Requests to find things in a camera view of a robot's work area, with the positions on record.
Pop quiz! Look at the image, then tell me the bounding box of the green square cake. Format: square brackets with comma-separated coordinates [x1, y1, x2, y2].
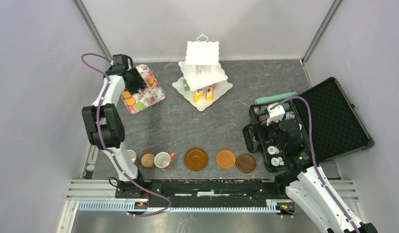
[183, 79, 191, 92]

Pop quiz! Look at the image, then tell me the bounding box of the yellow cake slice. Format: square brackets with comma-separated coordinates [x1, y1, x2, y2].
[194, 89, 204, 103]

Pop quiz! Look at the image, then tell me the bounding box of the orange yellow cake piece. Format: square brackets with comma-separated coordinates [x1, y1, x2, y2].
[206, 87, 213, 101]

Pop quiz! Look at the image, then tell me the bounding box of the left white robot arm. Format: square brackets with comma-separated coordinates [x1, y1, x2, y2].
[82, 54, 146, 198]

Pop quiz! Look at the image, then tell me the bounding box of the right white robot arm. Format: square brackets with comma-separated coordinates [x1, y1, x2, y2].
[250, 120, 377, 233]

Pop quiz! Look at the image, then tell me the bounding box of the orange round macaron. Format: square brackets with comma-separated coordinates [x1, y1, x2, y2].
[126, 97, 136, 106]
[122, 91, 132, 99]

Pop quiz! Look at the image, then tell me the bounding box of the black open carrying case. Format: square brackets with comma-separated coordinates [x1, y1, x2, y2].
[243, 77, 374, 172]

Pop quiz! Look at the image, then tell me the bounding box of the floral rectangular tray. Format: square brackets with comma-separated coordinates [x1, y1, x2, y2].
[121, 64, 166, 114]

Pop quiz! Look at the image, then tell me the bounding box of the green round macaron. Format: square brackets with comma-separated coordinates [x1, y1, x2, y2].
[135, 102, 145, 111]

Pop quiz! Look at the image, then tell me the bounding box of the dark brown wooden coaster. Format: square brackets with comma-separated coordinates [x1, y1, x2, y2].
[235, 153, 256, 173]

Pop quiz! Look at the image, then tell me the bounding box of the light orange wooden coaster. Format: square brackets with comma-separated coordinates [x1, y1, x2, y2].
[216, 150, 236, 169]

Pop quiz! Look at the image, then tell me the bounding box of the white three-tier dessert stand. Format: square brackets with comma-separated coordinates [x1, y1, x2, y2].
[172, 33, 233, 112]

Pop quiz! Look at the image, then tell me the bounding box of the large brown wooden saucer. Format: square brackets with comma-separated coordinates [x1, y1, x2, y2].
[184, 148, 208, 171]

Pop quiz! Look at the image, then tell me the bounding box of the orange mug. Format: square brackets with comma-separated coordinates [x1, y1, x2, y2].
[140, 150, 155, 168]

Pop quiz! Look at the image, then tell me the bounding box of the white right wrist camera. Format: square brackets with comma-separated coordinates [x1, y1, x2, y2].
[266, 104, 285, 125]

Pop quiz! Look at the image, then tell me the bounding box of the teal cylindrical handle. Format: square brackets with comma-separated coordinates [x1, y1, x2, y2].
[254, 92, 297, 104]

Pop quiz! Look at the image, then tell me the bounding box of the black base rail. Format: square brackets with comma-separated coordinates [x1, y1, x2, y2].
[115, 179, 288, 210]

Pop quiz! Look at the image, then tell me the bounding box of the white mug pink handle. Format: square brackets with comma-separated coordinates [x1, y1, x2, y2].
[154, 152, 176, 170]

